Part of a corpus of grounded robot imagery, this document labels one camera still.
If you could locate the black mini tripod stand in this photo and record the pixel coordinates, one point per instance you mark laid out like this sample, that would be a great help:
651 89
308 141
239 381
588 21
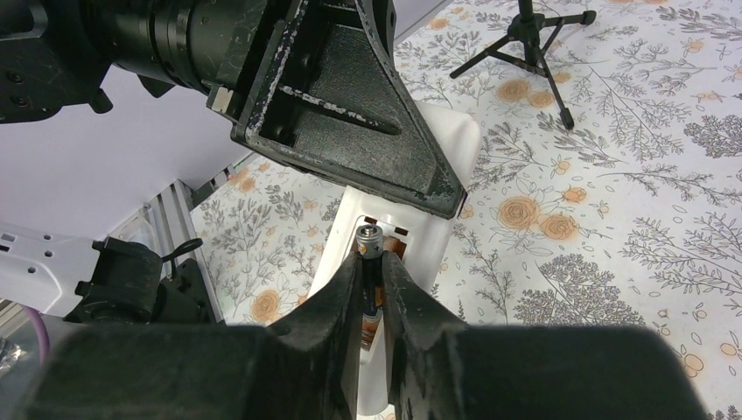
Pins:
536 33

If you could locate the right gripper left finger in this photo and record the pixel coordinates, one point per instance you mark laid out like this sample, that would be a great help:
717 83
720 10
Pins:
304 366

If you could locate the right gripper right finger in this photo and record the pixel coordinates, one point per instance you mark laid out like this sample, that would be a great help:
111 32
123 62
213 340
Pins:
440 367

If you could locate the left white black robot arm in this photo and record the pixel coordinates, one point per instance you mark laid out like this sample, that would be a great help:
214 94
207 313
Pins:
102 102

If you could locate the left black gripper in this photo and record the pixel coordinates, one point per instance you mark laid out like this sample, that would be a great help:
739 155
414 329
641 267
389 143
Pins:
309 84

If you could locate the white remote control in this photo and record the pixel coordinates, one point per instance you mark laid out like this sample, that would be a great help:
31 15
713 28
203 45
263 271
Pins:
419 238

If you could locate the floral patterned table mat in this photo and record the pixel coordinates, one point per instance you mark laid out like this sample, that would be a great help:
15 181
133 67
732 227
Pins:
616 198

